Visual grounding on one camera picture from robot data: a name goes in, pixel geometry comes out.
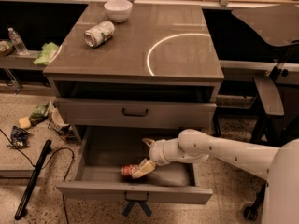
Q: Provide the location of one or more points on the green snack bag on floor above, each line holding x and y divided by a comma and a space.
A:
39, 114

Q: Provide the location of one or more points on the grey drawer cabinet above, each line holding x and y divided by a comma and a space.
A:
163, 53

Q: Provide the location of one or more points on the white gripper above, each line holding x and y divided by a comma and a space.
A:
156, 153

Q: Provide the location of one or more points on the white green soda can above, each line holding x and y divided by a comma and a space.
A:
99, 34

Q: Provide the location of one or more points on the black rod on floor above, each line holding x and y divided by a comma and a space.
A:
21, 210

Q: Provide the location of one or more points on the dark blue snack bag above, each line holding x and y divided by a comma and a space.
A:
18, 137

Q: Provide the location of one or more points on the clear plastic water bottle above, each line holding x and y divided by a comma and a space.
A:
17, 42

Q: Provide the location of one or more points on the white ceramic bowl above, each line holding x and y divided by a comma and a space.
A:
118, 10

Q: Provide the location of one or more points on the closed grey upper drawer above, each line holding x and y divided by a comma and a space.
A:
118, 113

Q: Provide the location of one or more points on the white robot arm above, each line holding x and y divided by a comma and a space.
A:
195, 146

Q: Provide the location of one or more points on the small bowl at left edge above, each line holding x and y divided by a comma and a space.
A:
6, 47

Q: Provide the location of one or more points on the yellow sponge on floor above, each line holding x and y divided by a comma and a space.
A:
25, 123

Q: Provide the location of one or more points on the red coke can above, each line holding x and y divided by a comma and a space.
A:
127, 173

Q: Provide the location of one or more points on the open grey bottom drawer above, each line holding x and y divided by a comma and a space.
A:
104, 150

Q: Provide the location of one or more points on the wire basket on floor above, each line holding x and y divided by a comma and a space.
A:
63, 130

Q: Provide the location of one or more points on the black office chair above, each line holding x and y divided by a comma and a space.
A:
278, 27

